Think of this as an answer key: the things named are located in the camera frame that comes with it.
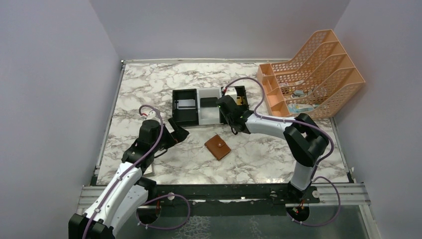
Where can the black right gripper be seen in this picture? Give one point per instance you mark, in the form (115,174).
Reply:
(229,107)

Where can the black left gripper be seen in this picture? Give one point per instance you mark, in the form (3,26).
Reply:
(172,136)

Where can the black and white card tray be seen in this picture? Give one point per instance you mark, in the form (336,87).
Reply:
(197,106)

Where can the brown leather card holder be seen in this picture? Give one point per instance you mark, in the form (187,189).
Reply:
(217,147)

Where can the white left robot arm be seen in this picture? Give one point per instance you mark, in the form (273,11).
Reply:
(128,189)

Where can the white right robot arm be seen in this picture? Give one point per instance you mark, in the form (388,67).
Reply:
(306,141)

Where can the gold card in tray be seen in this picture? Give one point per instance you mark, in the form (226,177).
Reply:
(241,101)

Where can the silver card in tray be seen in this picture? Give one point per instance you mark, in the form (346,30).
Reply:
(187,104)

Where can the black card in tray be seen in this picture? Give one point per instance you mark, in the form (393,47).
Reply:
(209,102)

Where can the orange plastic file organizer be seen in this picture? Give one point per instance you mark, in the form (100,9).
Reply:
(318,80)

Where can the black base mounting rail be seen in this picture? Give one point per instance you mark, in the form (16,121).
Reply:
(323,194)

